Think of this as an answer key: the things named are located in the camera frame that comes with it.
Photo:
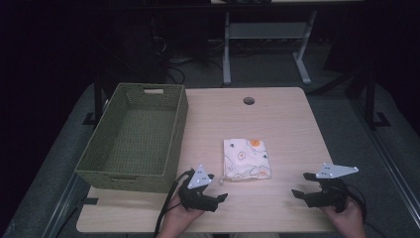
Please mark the black tape strip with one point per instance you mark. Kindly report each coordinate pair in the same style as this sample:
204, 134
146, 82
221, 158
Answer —
89, 201

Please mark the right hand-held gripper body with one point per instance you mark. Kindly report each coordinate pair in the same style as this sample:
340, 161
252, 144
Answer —
330, 195

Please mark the black metal stand post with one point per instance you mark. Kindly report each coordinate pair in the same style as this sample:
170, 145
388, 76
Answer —
371, 99
97, 102

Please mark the person's left hand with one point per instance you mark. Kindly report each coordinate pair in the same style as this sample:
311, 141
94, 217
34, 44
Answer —
176, 218

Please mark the aluminium floor rail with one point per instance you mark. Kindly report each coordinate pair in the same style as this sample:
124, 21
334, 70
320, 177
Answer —
386, 155
61, 205

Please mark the white patterned cloth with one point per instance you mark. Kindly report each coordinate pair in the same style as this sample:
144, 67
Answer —
246, 160

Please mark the green woven basket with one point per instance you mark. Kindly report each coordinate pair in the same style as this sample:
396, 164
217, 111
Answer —
142, 139

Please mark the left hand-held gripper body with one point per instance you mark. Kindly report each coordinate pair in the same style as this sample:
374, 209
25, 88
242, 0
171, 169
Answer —
199, 178

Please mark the person's right hand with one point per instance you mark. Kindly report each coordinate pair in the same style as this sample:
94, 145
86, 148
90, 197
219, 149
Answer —
350, 221

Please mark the grey metal desk frame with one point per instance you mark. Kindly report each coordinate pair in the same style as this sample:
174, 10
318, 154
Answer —
264, 30

